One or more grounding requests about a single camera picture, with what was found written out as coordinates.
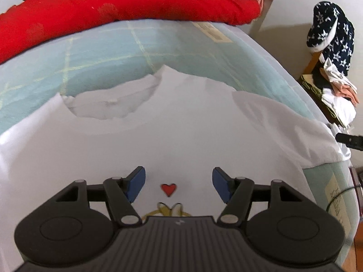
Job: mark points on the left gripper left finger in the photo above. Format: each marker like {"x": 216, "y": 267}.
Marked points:
{"x": 121, "y": 193}

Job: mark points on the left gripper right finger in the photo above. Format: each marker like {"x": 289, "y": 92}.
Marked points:
{"x": 236, "y": 193}

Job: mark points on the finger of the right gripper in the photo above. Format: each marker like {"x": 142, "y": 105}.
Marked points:
{"x": 351, "y": 141}

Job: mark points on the white t-shirt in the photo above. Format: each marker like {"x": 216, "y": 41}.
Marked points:
{"x": 179, "y": 127}

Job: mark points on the pile of folded clothes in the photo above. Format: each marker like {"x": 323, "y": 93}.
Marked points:
{"x": 335, "y": 75}

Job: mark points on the navy star-patterned garment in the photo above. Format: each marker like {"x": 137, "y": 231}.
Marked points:
{"x": 332, "y": 35}

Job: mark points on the teal plaid bed blanket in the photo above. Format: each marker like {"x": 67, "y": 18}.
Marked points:
{"x": 116, "y": 53}

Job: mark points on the red quilt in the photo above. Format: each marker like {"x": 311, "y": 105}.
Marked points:
{"x": 36, "y": 21}

